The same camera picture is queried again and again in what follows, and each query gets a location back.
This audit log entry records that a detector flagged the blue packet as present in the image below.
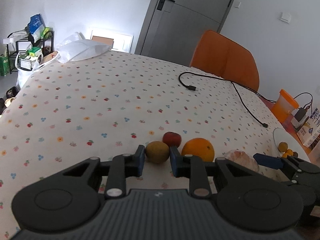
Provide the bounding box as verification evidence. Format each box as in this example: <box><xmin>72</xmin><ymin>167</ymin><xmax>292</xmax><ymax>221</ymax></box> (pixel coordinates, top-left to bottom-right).
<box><xmin>28</xmin><ymin>14</ymin><xmax>45</xmax><ymax>42</ymax></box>

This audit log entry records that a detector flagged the orange lidded jar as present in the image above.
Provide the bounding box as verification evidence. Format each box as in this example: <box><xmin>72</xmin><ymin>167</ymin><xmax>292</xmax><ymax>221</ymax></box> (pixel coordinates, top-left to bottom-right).
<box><xmin>271</xmin><ymin>89</ymin><xmax>300</xmax><ymax>123</ymax></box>

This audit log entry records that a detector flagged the white framed board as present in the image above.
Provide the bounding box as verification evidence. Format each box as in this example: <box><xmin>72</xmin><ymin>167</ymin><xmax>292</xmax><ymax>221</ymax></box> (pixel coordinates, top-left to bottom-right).
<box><xmin>90</xmin><ymin>29</ymin><xmax>134</xmax><ymax>53</ymax></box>

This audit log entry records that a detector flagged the white plastic bag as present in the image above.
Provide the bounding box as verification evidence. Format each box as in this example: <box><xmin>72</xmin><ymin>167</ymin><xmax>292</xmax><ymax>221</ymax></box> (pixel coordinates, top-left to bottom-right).
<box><xmin>55</xmin><ymin>32</ymin><xmax>112</xmax><ymax>63</ymax></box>

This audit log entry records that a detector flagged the black door handle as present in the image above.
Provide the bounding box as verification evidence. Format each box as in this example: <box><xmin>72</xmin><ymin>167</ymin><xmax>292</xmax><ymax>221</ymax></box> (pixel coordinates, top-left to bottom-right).
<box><xmin>156</xmin><ymin>0</ymin><xmax>177</xmax><ymax>12</ymax></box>

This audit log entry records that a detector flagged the dark slipper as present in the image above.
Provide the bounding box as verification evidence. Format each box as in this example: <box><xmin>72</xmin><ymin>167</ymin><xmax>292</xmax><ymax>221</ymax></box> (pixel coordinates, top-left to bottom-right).
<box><xmin>4</xmin><ymin>87</ymin><xmax>19</xmax><ymax>98</ymax></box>

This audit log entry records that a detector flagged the large green fruit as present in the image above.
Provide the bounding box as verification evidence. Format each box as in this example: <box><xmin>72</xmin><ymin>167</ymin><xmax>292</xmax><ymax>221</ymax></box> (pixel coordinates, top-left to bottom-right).
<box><xmin>145</xmin><ymin>141</ymin><xmax>170</xmax><ymax>164</ymax></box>

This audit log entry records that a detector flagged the milk carton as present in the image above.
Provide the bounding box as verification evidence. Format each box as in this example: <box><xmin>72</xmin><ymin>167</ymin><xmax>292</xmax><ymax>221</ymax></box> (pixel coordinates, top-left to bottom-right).
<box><xmin>296</xmin><ymin>107</ymin><xmax>320</xmax><ymax>147</ymax></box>

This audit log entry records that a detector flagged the red apple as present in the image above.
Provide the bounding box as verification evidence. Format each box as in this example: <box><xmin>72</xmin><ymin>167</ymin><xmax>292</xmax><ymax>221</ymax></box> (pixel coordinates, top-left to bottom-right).
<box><xmin>162</xmin><ymin>132</ymin><xmax>182</xmax><ymax>148</ymax></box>

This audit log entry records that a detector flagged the floral white tablecloth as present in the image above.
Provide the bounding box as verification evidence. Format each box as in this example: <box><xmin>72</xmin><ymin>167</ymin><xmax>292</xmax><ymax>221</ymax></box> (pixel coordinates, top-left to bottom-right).
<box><xmin>0</xmin><ymin>50</ymin><xmax>312</xmax><ymax>240</ymax></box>

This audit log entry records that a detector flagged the green box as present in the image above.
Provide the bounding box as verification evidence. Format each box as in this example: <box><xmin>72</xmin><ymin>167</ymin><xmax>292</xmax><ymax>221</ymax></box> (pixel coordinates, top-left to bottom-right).
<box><xmin>0</xmin><ymin>54</ymin><xmax>10</xmax><ymax>77</ymax></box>

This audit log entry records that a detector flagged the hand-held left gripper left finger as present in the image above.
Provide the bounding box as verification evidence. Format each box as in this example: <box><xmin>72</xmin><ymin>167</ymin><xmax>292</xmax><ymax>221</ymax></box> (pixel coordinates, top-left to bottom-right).
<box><xmin>62</xmin><ymin>144</ymin><xmax>146</xmax><ymax>200</ymax></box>

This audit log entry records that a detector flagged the grey power adapter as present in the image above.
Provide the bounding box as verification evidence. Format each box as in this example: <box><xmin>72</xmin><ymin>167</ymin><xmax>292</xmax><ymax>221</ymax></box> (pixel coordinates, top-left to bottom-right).
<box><xmin>293</xmin><ymin>107</ymin><xmax>310</xmax><ymax>128</ymax></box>

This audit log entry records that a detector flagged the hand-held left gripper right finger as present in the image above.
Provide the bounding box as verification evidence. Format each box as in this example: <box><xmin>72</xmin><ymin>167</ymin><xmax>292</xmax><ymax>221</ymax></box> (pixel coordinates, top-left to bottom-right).
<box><xmin>170</xmin><ymin>146</ymin><xmax>253</xmax><ymax>200</ymax></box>

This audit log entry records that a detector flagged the white plate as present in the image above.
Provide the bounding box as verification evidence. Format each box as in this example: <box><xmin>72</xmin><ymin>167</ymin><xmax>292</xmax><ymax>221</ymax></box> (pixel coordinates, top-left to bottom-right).
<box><xmin>272</xmin><ymin>127</ymin><xmax>312</xmax><ymax>165</ymax></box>

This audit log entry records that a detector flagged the orange chair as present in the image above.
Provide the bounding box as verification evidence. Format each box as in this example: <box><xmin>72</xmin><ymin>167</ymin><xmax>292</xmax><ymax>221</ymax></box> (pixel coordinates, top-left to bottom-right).
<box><xmin>189</xmin><ymin>30</ymin><xmax>260</xmax><ymax>92</ymax></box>

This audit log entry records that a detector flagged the orange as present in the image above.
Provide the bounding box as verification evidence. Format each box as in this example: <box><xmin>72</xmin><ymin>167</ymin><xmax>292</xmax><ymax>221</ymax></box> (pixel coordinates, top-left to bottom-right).
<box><xmin>181</xmin><ymin>138</ymin><xmax>215</xmax><ymax>162</ymax></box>

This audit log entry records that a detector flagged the black metal rack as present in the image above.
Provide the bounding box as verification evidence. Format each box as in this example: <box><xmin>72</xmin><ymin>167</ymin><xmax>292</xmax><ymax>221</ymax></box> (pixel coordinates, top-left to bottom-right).
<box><xmin>4</xmin><ymin>30</ymin><xmax>54</xmax><ymax>74</ymax></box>

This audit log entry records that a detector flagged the white shopping bag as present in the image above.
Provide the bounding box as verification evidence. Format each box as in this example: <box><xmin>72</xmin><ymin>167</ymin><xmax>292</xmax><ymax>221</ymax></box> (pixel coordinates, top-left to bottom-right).
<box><xmin>15</xmin><ymin>50</ymin><xmax>60</xmax><ymax>88</ymax></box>

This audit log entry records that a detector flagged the grey door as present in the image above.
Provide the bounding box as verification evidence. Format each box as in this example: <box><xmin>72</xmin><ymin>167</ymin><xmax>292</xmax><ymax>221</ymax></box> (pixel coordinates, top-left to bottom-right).
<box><xmin>135</xmin><ymin>0</ymin><xmax>242</xmax><ymax>55</ymax></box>

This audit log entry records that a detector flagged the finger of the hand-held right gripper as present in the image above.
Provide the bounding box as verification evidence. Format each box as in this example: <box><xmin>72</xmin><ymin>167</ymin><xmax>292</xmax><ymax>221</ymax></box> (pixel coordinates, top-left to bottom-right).
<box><xmin>253</xmin><ymin>153</ymin><xmax>284</xmax><ymax>170</ymax></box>

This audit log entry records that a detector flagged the peeled pomelo segment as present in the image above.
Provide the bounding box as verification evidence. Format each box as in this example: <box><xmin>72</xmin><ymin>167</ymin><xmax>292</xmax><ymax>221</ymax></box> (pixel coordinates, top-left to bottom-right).
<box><xmin>224</xmin><ymin>149</ymin><xmax>260</xmax><ymax>173</ymax></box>

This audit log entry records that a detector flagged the thin charger cable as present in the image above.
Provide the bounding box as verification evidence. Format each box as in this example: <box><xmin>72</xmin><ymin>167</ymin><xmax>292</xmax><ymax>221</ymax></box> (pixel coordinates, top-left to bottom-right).
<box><xmin>292</xmin><ymin>92</ymin><xmax>314</xmax><ymax>110</ymax></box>

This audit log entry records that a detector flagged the black usb cable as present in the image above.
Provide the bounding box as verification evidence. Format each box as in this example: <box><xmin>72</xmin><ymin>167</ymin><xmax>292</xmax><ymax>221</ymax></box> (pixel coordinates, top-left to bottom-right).
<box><xmin>179</xmin><ymin>72</ymin><xmax>268</xmax><ymax>128</ymax></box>

